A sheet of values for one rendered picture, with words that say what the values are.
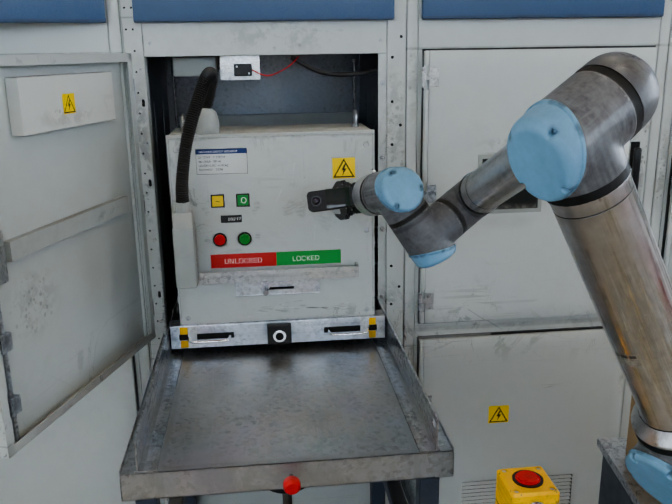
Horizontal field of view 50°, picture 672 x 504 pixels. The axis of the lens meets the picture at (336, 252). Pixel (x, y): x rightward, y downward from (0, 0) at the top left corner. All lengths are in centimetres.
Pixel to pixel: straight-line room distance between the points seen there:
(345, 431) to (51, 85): 91
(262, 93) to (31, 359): 140
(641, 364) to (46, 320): 115
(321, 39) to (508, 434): 124
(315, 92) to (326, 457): 157
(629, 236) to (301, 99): 180
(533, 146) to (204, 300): 109
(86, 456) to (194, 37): 117
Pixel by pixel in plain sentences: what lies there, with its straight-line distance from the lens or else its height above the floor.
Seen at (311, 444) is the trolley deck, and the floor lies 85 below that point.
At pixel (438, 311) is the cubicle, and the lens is 204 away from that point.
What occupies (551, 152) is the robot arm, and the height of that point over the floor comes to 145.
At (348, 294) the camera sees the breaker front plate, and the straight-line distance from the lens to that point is 184.
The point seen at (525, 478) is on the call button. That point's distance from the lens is 127.
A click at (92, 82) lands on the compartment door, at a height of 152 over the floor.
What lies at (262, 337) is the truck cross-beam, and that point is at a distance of 185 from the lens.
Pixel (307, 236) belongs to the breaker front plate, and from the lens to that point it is 179.
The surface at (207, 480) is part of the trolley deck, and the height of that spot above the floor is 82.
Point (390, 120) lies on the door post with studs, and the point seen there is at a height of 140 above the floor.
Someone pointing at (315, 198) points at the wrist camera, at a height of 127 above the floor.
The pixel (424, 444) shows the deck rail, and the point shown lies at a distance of 145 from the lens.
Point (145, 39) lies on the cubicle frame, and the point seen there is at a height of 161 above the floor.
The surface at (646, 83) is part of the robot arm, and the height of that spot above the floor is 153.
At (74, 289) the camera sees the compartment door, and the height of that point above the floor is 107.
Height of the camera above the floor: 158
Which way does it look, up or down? 16 degrees down
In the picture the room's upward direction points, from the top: 1 degrees counter-clockwise
